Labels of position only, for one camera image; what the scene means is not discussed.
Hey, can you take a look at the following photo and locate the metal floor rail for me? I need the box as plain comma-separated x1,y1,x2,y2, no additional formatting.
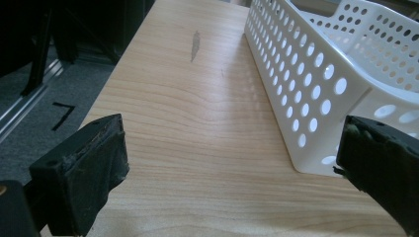
0,58,64,143

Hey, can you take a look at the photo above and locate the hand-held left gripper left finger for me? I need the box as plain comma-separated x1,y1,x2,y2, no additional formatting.
23,113,130,237

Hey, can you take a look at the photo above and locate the white perforated plastic basket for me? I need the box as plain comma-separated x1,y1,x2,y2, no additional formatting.
243,0,419,178

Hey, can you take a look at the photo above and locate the dark stand leg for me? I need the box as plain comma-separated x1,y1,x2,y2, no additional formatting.
20,9,53,97

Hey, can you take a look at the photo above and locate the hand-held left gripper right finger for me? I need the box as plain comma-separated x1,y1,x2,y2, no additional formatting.
333,115,419,236

